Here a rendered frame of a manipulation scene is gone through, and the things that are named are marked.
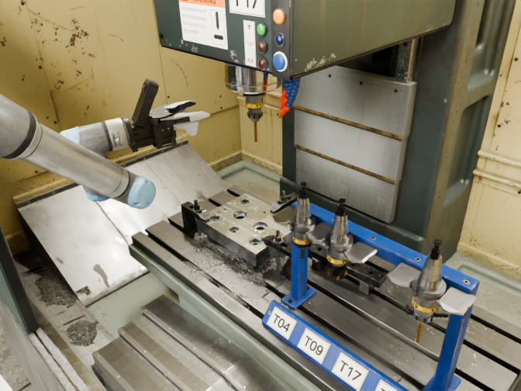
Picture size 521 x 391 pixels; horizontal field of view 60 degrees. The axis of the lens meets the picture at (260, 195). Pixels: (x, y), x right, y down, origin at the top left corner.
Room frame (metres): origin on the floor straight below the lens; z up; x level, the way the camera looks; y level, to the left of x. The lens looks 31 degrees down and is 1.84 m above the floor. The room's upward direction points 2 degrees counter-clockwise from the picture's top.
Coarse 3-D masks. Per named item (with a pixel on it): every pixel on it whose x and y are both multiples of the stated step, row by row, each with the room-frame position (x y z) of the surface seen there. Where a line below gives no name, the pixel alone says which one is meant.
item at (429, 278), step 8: (440, 256) 0.68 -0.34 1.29; (424, 264) 0.69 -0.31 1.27; (432, 264) 0.67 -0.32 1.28; (440, 264) 0.67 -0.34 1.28; (424, 272) 0.68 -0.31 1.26; (432, 272) 0.67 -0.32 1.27; (440, 272) 0.67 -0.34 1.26; (424, 280) 0.67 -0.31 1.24; (432, 280) 0.66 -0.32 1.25; (440, 280) 0.67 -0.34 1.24; (424, 288) 0.67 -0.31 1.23; (432, 288) 0.66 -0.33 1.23
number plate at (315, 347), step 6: (306, 330) 0.82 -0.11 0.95; (306, 336) 0.81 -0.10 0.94; (312, 336) 0.80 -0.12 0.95; (318, 336) 0.80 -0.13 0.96; (300, 342) 0.81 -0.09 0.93; (306, 342) 0.80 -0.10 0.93; (312, 342) 0.79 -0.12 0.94; (318, 342) 0.79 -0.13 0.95; (324, 342) 0.78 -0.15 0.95; (306, 348) 0.79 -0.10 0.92; (312, 348) 0.78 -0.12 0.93; (318, 348) 0.78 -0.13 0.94; (324, 348) 0.77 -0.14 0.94; (312, 354) 0.77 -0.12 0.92; (318, 354) 0.77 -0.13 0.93; (324, 354) 0.76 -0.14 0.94; (318, 360) 0.76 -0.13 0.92
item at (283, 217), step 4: (288, 208) 0.99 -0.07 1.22; (292, 208) 0.99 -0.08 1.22; (280, 212) 0.97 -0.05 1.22; (284, 212) 0.97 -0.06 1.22; (288, 212) 0.97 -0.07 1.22; (292, 212) 0.97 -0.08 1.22; (272, 216) 0.96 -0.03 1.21; (276, 216) 0.95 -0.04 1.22; (280, 216) 0.95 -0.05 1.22; (284, 216) 0.95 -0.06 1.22; (288, 216) 0.95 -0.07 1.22; (276, 220) 0.94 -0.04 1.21; (280, 220) 0.94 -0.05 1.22; (284, 220) 0.94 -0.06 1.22; (288, 220) 0.93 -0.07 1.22
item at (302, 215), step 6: (300, 198) 0.91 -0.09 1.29; (306, 198) 0.91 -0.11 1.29; (300, 204) 0.91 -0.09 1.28; (306, 204) 0.91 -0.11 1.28; (300, 210) 0.91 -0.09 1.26; (306, 210) 0.91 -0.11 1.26; (294, 216) 0.92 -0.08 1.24; (300, 216) 0.90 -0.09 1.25; (306, 216) 0.90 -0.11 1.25; (300, 222) 0.90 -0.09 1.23; (306, 222) 0.90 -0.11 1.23
